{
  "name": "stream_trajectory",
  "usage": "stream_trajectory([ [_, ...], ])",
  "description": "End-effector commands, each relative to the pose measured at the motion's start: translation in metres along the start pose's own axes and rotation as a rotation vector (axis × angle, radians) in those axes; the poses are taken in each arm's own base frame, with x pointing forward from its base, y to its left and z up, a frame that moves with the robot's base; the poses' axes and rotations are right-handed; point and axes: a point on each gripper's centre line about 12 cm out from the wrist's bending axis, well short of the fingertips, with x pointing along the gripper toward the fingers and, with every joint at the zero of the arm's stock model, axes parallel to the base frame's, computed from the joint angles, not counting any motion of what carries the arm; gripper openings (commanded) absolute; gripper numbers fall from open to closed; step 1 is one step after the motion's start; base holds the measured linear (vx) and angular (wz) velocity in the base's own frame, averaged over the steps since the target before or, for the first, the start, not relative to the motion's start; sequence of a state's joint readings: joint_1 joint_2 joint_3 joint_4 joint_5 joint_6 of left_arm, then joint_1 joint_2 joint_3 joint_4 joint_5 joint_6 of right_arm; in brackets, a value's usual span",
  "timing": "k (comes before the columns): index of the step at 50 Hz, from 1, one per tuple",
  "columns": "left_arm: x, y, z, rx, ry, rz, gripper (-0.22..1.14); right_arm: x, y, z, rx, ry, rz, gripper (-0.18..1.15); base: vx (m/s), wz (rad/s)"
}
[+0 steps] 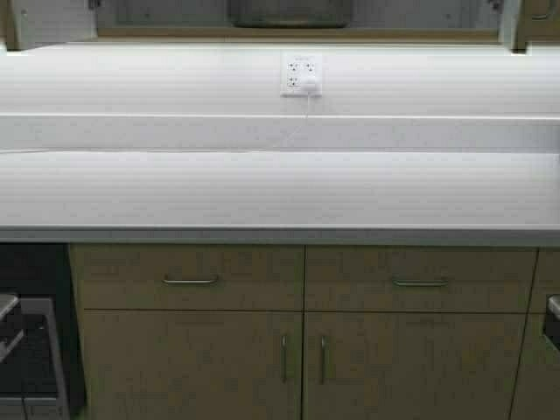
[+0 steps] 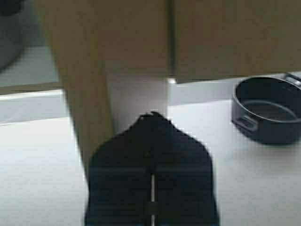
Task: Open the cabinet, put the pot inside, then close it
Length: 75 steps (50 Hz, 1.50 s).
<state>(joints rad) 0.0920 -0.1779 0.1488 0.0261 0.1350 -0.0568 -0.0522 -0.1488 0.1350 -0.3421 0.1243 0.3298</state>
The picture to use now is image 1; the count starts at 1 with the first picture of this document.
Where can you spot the white wall outlet plate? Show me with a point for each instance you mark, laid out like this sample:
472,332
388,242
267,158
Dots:
301,74

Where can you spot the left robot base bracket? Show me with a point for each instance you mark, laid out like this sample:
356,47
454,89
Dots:
12,324

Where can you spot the wooden upper cabinet right door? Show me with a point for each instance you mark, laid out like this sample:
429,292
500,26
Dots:
517,32

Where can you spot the wooden lower right cabinet door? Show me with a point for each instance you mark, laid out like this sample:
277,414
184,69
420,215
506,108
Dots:
412,365

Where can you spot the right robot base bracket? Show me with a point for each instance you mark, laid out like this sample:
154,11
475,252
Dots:
551,323

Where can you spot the metal upper cabinet handle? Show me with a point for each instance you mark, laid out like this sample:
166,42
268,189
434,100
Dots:
542,10

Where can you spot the wooden lower left drawer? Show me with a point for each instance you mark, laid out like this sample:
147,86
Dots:
188,277

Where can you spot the metal drawer handle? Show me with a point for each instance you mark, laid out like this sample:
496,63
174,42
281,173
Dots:
420,284
169,280

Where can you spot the metal left drawer handle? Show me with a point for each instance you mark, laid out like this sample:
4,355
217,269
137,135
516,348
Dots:
169,280

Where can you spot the wooden cabinet door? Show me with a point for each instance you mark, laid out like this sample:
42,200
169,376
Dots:
517,32
34,24
412,365
191,364

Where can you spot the dark grey cooking pot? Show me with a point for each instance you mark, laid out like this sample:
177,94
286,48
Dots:
299,14

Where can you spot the wooden lower left cabinet door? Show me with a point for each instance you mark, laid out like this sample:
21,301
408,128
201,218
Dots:
191,364

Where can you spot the metal door handle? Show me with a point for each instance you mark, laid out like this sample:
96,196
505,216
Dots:
323,359
284,360

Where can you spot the metal right door handle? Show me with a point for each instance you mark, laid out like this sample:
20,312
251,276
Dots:
323,359

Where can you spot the metal right drawer handle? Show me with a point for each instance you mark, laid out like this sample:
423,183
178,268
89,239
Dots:
420,284

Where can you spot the wooden drawer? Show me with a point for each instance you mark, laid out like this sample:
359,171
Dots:
188,277
359,279

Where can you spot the wooden upper cabinet left door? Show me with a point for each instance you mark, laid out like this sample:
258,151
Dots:
34,24

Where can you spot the metal left door handle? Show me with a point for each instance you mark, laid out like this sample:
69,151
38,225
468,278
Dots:
284,360

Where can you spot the wooden lower right drawer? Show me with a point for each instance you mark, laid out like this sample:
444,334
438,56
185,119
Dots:
359,279

